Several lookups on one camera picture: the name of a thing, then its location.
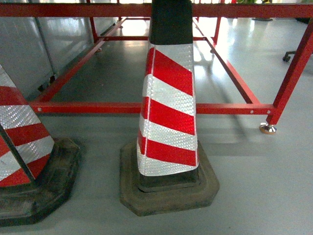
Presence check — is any red white traffic cone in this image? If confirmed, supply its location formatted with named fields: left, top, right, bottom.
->
left=119, top=0, right=220, bottom=216
left=0, top=69, right=80, bottom=227

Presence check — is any grey metal cabinet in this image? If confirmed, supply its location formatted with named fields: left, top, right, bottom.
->
left=0, top=17, right=118, bottom=100

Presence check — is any black chair caster base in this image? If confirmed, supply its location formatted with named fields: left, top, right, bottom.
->
left=282, top=50, right=296, bottom=63

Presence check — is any red metal frame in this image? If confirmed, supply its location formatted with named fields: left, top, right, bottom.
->
left=0, top=1, right=313, bottom=134

